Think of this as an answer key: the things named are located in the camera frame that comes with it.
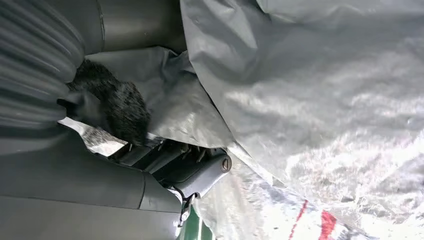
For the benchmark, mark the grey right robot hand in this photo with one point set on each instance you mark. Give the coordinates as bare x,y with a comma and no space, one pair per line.
82,198

